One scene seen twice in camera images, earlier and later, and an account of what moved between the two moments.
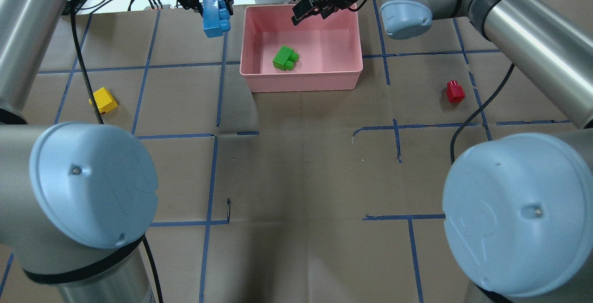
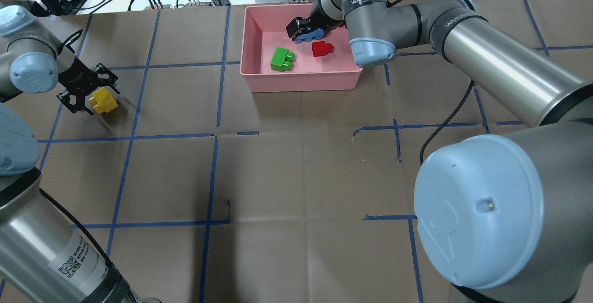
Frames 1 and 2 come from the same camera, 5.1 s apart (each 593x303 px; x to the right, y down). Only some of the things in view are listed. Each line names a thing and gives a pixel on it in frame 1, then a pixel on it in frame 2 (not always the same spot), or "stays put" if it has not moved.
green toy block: [285, 58] stays put
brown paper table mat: [322, 196] stays put
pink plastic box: [317, 55] stays put
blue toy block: [216, 16] to [317, 34]
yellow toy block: [105, 101] stays put
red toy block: [455, 92] to [320, 48]
